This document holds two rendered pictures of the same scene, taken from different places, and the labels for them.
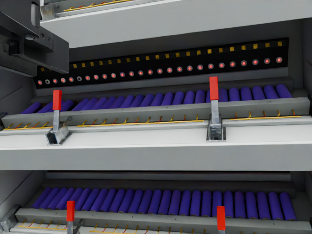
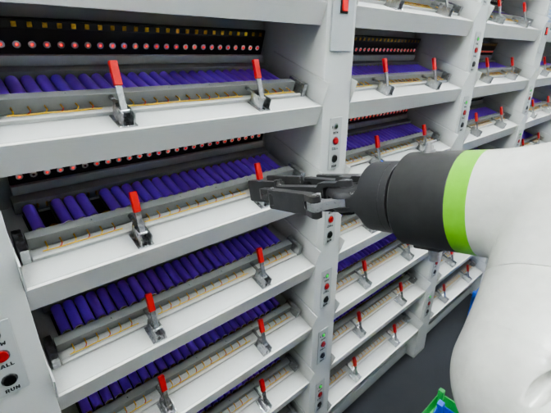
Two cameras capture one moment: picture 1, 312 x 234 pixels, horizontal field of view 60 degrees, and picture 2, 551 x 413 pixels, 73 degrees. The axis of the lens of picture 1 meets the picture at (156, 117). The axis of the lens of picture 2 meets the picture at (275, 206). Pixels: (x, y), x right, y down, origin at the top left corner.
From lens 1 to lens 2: 0.57 m
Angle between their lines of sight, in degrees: 57
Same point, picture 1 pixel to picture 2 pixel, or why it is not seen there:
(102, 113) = (165, 203)
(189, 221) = (230, 267)
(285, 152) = not seen: hidden behind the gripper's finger
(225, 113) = not seen: hidden behind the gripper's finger
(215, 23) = (266, 129)
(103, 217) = (165, 296)
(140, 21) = (224, 128)
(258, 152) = not seen: hidden behind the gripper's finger
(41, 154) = (134, 260)
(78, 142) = (166, 236)
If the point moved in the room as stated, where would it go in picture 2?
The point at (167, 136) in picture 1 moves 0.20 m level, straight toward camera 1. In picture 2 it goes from (232, 211) to (318, 236)
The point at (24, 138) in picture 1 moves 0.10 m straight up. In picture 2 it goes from (91, 251) to (79, 192)
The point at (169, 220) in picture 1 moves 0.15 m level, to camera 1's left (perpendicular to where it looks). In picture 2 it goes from (218, 274) to (166, 309)
